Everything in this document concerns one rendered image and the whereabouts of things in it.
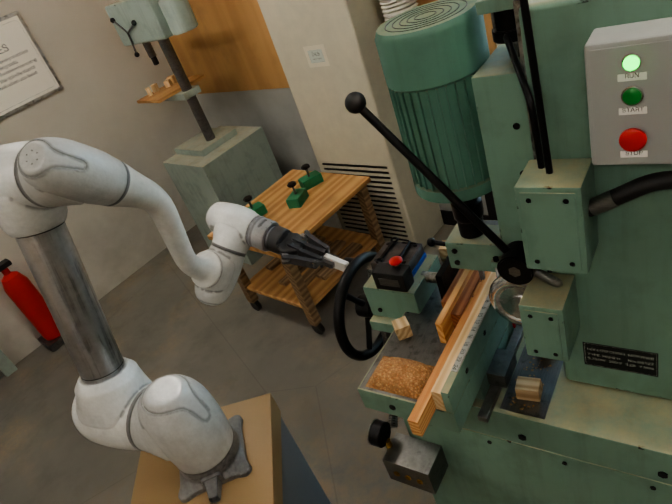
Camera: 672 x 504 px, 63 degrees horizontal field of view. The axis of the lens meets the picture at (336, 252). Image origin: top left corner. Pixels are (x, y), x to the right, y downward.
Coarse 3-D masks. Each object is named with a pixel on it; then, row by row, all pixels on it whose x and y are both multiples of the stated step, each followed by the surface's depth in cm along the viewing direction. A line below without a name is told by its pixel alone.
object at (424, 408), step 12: (468, 312) 112; (456, 336) 108; (444, 360) 104; (432, 372) 103; (432, 384) 100; (420, 396) 99; (420, 408) 97; (432, 408) 99; (408, 420) 96; (420, 420) 96; (420, 432) 96
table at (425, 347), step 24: (432, 312) 122; (432, 336) 116; (432, 360) 110; (480, 360) 107; (360, 384) 111; (480, 384) 108; (384, 408) 110; (408, 408) 105; (456, 408) 99; (456, 432) 102
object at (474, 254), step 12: (456, 228) 115; (492, 228) 111; (456, 240) 111; (468, 240) 110; (480, 240) 109; (456, 252) 112; (468, 252) 111; (480, 252) 109; (492, 252) 107; (456, 264) 114; (468, 264) 113; (480, 264) 111
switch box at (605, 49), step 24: (624, 24) 65; (648, 24) 63; (600, 48) 63; (624, 48) 61; (648, 48) 60; (600, 72) 64; (624, 72) 63; (648, 72) 62; (600, 96) 66; (648, 96) 63; (600, 120) 68; (624, 120) 66; (648, 120) 65; (600, 144) 69; (648, 144) 67
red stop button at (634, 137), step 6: (624, 132) 66; (630, 132) 66; (636, 132) 65; (642, 132) 65; (624, 138) 67; (630, 138) 66; (636, 138) 66; (642, 138) 66; (624, 144) 67; (630, 144) 67; (636, 144) 66; (642, 144) 66; (630, 150) 67; (636, 150) 67
